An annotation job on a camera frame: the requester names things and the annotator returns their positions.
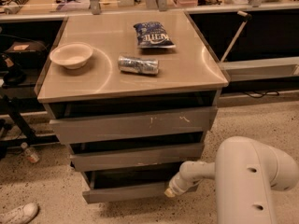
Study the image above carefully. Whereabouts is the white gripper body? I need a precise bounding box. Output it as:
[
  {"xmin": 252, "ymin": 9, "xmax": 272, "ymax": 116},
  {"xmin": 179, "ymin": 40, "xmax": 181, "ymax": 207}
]
[{"xmin": 168, "ymin": 173, "xmax": 191, "ymax": 194}]

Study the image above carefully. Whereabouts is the grey bottom drawer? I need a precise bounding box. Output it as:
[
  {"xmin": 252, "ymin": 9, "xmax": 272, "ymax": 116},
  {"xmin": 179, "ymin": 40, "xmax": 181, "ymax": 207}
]
[{"xmin": 81, "ymin": 161, "xmax": 200, "ymax": 204}]

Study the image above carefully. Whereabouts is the grey drawer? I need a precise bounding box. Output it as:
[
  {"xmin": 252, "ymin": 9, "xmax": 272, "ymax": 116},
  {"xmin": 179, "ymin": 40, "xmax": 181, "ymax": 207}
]
[
  {"xmin": 81, "ymin": 161, "xmax": 200, "ymax": 204},
  {"xmin": 70, "ymin": 132, "xmax": 204, "ymax": 172},
  {"xmin": 50, "ymin": 90, "xmax": 219, "ymax": 144}
]

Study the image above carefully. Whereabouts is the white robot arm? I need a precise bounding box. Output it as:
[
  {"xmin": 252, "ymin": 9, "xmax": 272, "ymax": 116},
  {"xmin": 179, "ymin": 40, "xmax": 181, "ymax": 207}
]
[{"xmin": 164, "ymin": 136, "xmax": 299, "ymax": 224}]

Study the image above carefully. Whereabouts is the grey middle drawer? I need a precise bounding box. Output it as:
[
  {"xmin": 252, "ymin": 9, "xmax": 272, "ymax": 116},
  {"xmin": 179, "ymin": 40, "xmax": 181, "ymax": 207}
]
[{"xmin": 70, "ymin": 132, "xmax": 204, "ymax": 172}]

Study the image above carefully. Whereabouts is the grey drawer cabinet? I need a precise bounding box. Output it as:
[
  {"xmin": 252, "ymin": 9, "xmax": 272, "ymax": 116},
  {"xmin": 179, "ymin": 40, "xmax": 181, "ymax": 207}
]
[{"xmin": 34, "ymin": 9, "xmax": 230, "ymax": 191}]

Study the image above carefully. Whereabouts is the grey top drawer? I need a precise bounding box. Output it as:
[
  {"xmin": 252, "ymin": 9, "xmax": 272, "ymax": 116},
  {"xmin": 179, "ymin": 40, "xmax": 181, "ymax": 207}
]
[{"xmin": 50, "ymin": 90, "xmax": 219, "ymax": 144}]

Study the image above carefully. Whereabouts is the crushed silver can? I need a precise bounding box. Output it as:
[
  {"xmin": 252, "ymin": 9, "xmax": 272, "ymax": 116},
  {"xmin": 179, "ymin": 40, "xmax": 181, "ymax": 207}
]
[{"xmin": 118, "ymin": 56, "xmax": 159, "ymax": 76}]

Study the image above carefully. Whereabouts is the plastic water bottle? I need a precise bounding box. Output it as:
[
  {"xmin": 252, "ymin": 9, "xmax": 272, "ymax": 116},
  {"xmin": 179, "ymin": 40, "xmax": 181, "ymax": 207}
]
[{"xmin": 21, "ymin": 142, "xmax": 40, "ymax": 163}]

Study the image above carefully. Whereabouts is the white sneaker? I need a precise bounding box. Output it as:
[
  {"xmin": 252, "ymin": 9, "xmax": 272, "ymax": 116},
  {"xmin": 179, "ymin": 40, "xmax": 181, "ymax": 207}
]
[{"xmin": 0, "ymin": 203, "xmax": 39, "ymax": 224}]

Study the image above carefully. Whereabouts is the blue chip bag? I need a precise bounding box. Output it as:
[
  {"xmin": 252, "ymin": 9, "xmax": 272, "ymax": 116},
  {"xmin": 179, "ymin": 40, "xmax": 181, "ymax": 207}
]
[{"xmin": 134, "ymin": 21, "xmax": 175, "ymax": 49}]

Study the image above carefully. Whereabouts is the white bowl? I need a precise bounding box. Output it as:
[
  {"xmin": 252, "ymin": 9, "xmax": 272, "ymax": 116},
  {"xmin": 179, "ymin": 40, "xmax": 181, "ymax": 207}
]
[{"xmin": 50, "ymin": 42, "xmax": 93, "ymax": 69}]

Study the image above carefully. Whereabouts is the black bag with label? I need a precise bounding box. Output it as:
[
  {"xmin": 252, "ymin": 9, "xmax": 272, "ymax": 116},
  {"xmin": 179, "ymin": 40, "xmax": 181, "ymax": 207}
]
[{"xmin": 4, "ymin": 41, "xmax": 48, "ymax": 69}]

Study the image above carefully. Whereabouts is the black floor cable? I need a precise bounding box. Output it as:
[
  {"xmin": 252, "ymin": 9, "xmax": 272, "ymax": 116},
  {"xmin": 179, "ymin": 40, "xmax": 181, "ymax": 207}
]
[{"xmin": 242, "ymin": 90, "xmax": 280, "ymax": 99}]

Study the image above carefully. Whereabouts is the black stand frame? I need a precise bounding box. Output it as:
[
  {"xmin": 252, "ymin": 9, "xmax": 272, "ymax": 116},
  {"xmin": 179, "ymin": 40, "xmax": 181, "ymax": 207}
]
[{"xmin": 1, "ymin": 95, "xmax": 58, "ymax": 150}]

